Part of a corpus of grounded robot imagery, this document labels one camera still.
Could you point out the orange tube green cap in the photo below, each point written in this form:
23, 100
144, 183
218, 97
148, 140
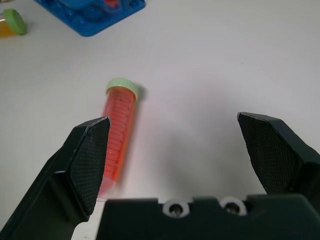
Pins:
15, 22

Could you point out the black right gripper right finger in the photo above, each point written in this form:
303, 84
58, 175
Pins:
277, 155

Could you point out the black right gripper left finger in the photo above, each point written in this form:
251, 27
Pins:
62, 175

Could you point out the red tube light green cap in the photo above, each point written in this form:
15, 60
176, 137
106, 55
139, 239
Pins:
120, 125

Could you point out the blue test tube rack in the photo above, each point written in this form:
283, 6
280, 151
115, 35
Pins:
87, 22

